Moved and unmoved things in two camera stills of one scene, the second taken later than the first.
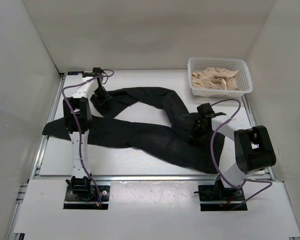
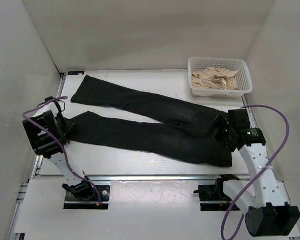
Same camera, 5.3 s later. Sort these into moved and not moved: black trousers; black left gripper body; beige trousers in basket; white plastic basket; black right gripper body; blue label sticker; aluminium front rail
Moved: black left gripper body; black trousers; black right gripper body
Not moved: blue label sticker; beige trousers in basket; aluminium front rail; white plastic basket
